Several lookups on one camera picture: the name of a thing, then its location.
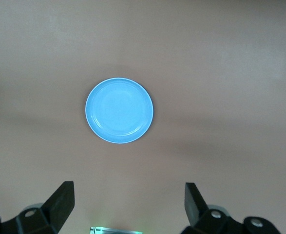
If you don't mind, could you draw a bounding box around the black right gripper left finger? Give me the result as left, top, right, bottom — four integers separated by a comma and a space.
0, 180, 75, 234

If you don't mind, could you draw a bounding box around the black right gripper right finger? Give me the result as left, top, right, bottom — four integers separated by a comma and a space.
184, 182, 280, 234

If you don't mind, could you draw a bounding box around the blue round plate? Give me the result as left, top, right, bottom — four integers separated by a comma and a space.
85, 77, 154, 144

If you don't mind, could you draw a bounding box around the brown table cover sheet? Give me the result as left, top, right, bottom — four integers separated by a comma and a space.
0, 0, 286, 234

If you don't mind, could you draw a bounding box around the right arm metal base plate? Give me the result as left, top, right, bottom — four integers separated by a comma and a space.
90, 226, 143, 234

